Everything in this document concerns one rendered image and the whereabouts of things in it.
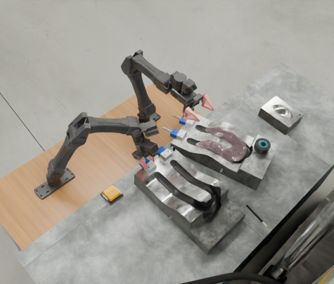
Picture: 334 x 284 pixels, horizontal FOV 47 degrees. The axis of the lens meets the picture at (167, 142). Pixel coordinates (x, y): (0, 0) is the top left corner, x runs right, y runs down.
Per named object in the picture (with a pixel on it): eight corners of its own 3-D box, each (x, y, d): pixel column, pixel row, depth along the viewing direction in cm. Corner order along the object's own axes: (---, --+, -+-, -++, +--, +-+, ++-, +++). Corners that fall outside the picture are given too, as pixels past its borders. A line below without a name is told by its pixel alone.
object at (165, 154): (146, 148, 199) (147, 142, 195) (154, 143, 202) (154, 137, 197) (164, 164, 194) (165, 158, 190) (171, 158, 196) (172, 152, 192)
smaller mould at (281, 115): (257, 115, 228) (260, 107, 223) (272, 103, 235) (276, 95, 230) (285, 135, 220) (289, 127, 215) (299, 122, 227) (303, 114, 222)
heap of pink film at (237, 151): (193, 147, 203) (195, 138, 196) (207, 125, 213) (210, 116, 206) (238, 169, 196) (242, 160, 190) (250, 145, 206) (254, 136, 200)
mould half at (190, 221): (133, 183, 193) (133, 168, 182) (170, 156, 205) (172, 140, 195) (207, 254, 173) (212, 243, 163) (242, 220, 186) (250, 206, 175)
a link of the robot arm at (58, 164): (58, 168, 186) (84, 124, 167) (60, 180, 183) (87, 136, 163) (45, 167, 183) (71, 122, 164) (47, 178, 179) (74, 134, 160)
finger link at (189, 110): (208, 110, 169) (193, 98, 172) (197, 118, 165) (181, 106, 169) (205, 120, 174) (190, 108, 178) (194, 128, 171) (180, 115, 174)
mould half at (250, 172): (170, 149, 208) (171, 136, 199) (191, 118, 223) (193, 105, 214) (255, 190, 196) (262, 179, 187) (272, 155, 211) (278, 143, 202)
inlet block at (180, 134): (160, 133, 210) (161, 127, 206) (164, 127, 213) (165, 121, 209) (181, 143, 207) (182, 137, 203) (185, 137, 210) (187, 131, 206)
